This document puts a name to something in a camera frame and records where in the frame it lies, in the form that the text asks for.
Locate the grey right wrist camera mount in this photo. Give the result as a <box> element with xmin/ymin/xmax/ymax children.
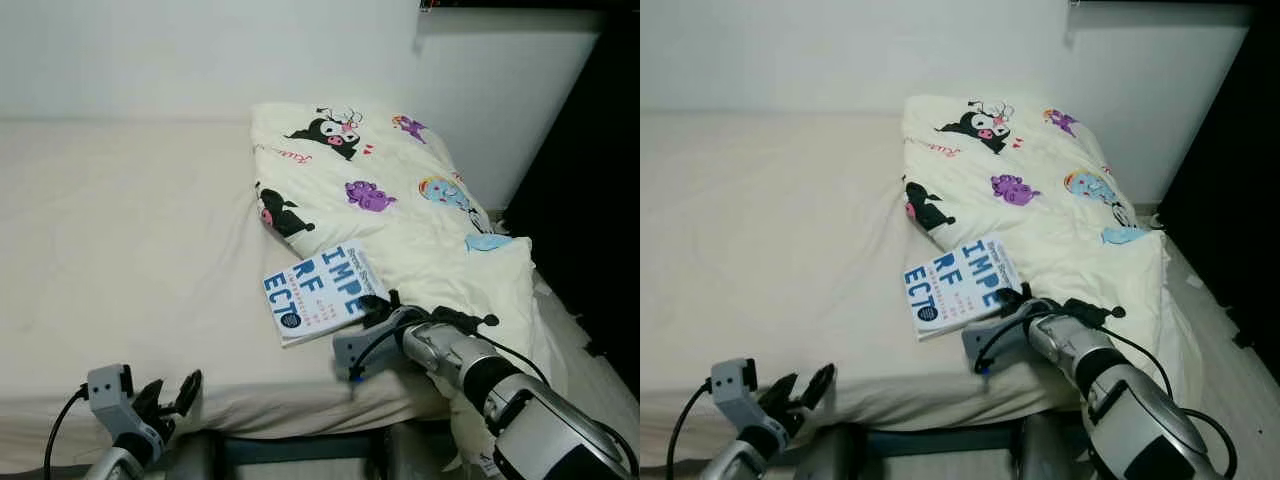
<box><xmin>962</xmin><ymin>315</ymin><xmax>1041</xmax><ymax>378</ymax></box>
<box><xmin>332</xmin><ymin>320</ymin><xmax>409</xmax><ymax>383</ymax></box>

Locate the white blue-lettered book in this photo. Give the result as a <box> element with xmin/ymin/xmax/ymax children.
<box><xmin>262</xmin><ymin>243</ymin><xmax>391</xmax><ymax>348</ymax></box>
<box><xmin>903</xmin><ymin>237</ymin><xmax>1024</xmax><ymax>342</ymax></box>

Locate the cream bed mattress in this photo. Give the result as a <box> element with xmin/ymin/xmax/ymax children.
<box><xmin>0</xmin><ymin>118</ymin><xmax>641</xmax><ymax>473</ymax></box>
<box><xmin>640</xmin><ymin>112</ymin><xmax>1280</xmax><ymax>471</ymax></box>

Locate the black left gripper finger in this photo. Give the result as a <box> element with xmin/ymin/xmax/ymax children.
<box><xmin>804</xmin><ymin>363</ymin><xmax>837</xmax><ymax>412</ymax></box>
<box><xmin>765</xmin><ymin>372</ymin><xmax>801</xmax><ymax>417</ymax></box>
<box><xmin>172</xmin><ymin>369</ymin><xmax>203</xmax><ymax>416</ymax></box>
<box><xmin>135</xmin><ymin>378</ymin><xmax>167</xmax><ymax>421</ymax></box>

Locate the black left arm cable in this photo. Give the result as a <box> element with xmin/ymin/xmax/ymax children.
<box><xmin>665</xmin><ymin>380</ymin><xmax>717</xmax><ymax>473</ymax></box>
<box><xmin>42</xmin><ymin>385</ymin><xmax>93</xmax><ymax>477</ymax></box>

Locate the blue bed frame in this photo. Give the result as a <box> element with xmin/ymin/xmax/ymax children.
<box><xmin>800</xmin><ymin>425</ymin><xmax>1093</xmax><ymax>480</ymax></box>

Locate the cream cartoon print blanket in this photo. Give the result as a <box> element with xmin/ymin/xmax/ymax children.
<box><xmin>250</xmin><ymin>100</ymin><xmax>571</xmax><ymax>473</ymax></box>
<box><xmin>900</xmin><ymin>93</ymin><xmax>1208</xmax><ymax>441</ymax></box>

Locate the dark wardrobe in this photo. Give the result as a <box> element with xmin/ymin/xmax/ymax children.
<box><xmin>1155</xmin><ymin>0</ymin><xmax>1280</xmax><ymax>353</ymax></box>
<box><xmin>505</xmin><ymin>0</ymin><xmax>641</xmax><ymax>373</ymax></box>

